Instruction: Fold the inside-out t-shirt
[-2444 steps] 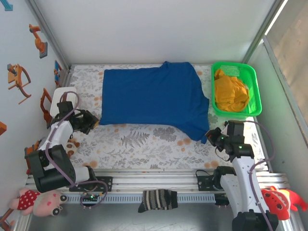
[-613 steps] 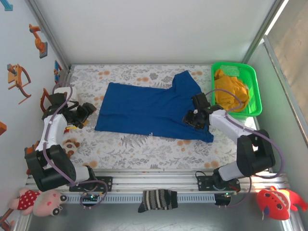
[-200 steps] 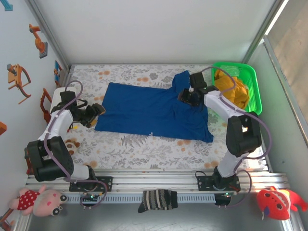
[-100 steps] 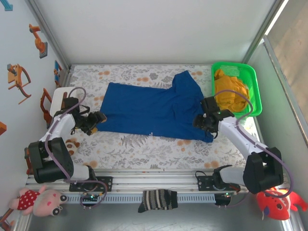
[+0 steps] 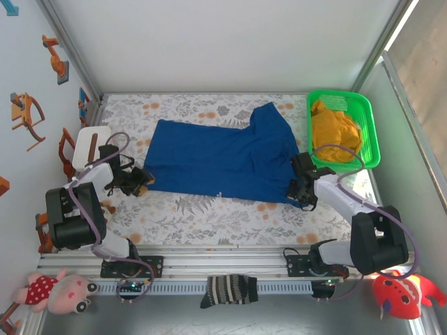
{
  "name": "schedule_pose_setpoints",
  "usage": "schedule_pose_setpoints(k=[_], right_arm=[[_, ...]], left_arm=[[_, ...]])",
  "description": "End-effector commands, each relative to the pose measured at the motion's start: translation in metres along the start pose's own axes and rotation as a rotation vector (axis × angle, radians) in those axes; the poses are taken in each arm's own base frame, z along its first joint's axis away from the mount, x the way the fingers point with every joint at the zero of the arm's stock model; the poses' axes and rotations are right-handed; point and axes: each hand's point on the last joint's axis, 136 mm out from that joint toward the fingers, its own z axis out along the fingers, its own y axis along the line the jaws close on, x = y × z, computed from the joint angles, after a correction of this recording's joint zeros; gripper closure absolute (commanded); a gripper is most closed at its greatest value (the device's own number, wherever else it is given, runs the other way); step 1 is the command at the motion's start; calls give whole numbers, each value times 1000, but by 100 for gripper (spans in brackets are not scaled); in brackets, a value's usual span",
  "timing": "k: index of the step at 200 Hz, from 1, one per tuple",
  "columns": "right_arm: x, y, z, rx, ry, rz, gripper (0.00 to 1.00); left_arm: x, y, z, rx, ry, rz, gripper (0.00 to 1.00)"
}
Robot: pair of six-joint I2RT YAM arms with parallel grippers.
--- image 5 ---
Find blue t-shirt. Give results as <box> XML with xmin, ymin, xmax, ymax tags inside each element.
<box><xmin>143</xmin><ymin>101</ymin><xmax>305</xmax><ymax>207</ymax></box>

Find green plastic mesh basket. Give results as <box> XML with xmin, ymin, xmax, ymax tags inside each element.
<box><xmin>306</xmin><ymin>89</ymin><xmax>381</xmax><ymax>173</ymax></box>

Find small brown panda plush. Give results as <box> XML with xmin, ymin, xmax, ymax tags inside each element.
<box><xmin>99</xmin><ymin>202</ymin><xmax>117</xmax><ymax>223</ymax></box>

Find orange-yellow garment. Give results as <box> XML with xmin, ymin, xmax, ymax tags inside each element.
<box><xmin>310</xmin><ymin>99</ymin><xmax>363</xmax><ymax>164</ymax></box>

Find white tissue box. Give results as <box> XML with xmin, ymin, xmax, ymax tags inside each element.
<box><xmin>72</xmin><ymin>125</ymin><xmax>112</xmax><ymax>174</ymax></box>

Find floral print tablecloth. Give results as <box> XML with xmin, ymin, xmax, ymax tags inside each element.
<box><xmin>68</xmin><ymin>92</ymin><xmax>378</xmax><ymax>247</ymax></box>

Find small black controller board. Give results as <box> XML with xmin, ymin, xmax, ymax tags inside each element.
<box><xmin>117</xmin><ymin>281</ymin><xmax>145</xmax><ymax>297</ymax></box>
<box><xmin>312</xmin><ymin>278</ymin><xmax>337</xmax><ymax>299</ymax></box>

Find pink pig plush toy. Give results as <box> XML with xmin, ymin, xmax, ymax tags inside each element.
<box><xmin>13</xmin><ymin>267</ymin><xmax>98</xmax><ymax>315</ymax></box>

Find black and white striped sock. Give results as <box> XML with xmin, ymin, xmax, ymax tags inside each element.
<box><xmin>199</xmin><ymin>274</ymin><xmax>259</xmax><ymax>310</ymax></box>

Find red fish plush toy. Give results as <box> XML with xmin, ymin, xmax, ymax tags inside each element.
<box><xmin>372</xmin><ymin>271</ymin><xmax>447</xmax><ymax>320</ymax></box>

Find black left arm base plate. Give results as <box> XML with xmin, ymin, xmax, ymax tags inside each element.
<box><xmin>100</xmin><ymin>255</ymin><xmax>165</xmax><ymax>279</ymax></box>

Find blue and orange wall sticker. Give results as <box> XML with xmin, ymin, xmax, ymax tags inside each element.
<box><xmin>77</xmin><ymin>87</ymin><xmax>91</xmax><ymax>127</ymax></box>

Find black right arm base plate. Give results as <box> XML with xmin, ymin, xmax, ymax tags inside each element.
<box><xmin>286</xmin><ymin>254</ymin><xmax>350</xmax><ymax>279</ymax></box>

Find perforated grey cable tray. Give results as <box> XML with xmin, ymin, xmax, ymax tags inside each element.
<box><xmin>94</xmin><ymin>281</ymin><xmax>314</xmax><ymax>297</ymax></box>

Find aluminium rail base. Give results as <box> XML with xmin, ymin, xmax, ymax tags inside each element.
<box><xmin>36</xmin><ymin>244</ymin><xmax>422</xmax><ymax>280</ymax></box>

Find orange claw machine wall sticker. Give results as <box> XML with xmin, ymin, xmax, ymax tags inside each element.
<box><xmin>9</xmin><ymin>92</ymin><xmax>47</xmax><ymax>152</ymax></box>

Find aluminium frame post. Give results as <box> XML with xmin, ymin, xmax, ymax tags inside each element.
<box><xmin>36</xmin><ymin>0</ymin><xmax>104</xmax><ymax>105</ymax></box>
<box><xmin>349</xmin><ymin>0</ymin><xmax>418</xmax><ymax>102</ymax></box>

